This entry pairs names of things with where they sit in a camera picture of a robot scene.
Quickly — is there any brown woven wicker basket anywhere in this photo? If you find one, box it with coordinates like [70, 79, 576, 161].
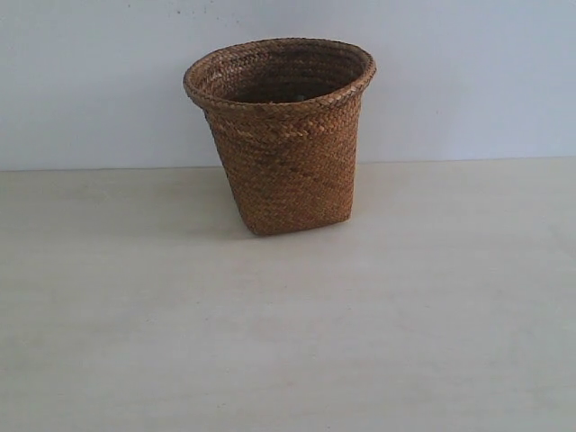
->
[183, 38, 376, 236]

